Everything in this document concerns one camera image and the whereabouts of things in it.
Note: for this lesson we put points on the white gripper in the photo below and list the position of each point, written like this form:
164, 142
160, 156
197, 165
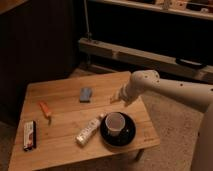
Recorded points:
128, 93

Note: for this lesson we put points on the white ceramic cup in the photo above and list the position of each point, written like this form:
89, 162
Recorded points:
115, 122

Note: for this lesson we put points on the wooden shelf unit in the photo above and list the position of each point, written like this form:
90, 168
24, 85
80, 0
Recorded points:
150, 35

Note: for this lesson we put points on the blue sponge block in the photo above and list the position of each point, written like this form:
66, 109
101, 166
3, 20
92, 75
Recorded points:
85, 94

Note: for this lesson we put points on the black red white packet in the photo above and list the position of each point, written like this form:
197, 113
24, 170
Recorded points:
29, 136

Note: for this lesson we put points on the black saucer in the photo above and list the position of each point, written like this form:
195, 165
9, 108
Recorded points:
125, 137

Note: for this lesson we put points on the metal pole stand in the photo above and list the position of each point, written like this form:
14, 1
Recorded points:
88, 32

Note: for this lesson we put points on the wooden table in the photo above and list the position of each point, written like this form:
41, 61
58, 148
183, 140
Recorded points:
55, 136

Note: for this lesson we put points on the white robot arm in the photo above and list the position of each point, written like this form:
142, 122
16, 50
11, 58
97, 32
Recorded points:
195, 95

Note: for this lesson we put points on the orange marker pen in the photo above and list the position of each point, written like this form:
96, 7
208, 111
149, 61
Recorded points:
45, 109

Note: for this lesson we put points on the black handle on shelf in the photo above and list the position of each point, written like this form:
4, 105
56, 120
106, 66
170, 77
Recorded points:
190, 64

